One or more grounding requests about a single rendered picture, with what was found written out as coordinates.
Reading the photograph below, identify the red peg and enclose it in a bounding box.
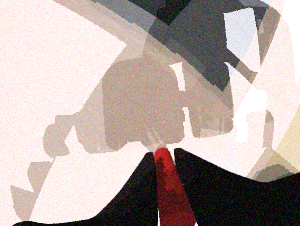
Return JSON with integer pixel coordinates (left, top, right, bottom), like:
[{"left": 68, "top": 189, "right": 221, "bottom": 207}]
[{"left": 154, "top": 148, "right": 196, "bottom": 226}]

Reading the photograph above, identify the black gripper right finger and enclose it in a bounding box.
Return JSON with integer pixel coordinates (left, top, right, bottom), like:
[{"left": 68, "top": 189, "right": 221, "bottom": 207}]
[{"left": 174, "top": 148, "right": 300, "bottom": 226}]

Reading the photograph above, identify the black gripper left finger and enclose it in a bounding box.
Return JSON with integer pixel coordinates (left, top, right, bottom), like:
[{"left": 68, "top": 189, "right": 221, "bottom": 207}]
[{"left": 12, "top": 151, "right": 159, "bottom": 226}]

